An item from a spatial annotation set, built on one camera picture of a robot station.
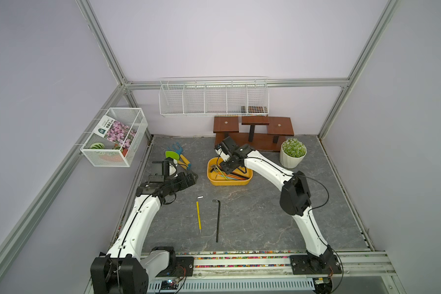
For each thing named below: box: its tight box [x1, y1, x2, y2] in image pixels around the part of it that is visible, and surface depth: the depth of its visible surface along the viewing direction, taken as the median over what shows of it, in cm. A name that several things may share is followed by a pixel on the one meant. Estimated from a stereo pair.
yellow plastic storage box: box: [207, 156, 254, 186], surface depth 101 cm
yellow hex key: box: [196, 195, 204, 234], surface depth 89 cm
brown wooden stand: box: [213, 115, 295, 152], surface depth 109 cm
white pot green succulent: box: [279, 137, 308, 170], surface depth 99 cm
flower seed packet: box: [93, 114, 137, 150], surface depth 75 cm
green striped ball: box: [89, 142, 105, 150], surface depth 72 cm
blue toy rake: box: [166, 141, 192, 171], surface depth 115 cm
